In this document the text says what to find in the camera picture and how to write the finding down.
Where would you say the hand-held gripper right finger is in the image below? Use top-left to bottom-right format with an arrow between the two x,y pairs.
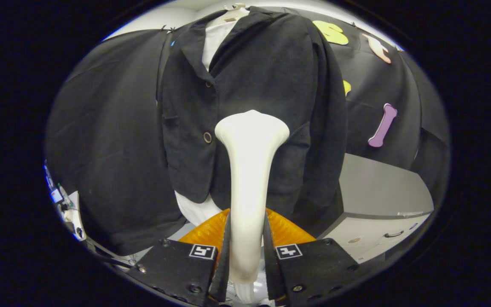
264,209 -> 361,301

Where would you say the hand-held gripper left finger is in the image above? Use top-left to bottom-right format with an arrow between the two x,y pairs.
126,209 -> 232,307

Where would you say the white garment steamer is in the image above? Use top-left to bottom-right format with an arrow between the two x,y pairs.
214,110 -> 291,304

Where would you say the black blazer jacket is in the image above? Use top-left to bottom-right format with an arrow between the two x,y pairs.
157,6 -> 348,222

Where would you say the white shirt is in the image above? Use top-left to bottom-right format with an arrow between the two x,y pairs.
174,17 -> 240,227

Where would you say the cream clothes hanger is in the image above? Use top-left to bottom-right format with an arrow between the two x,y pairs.
222,3 -> 250,22

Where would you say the grey cabinet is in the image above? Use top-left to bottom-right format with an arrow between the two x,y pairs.
317,153 -> 435,264

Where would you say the black backdrop cloth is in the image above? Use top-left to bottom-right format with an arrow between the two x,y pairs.
44,6 -> 451,256

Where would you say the laptop screen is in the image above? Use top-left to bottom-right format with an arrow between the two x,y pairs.
43,164 -> 64,204

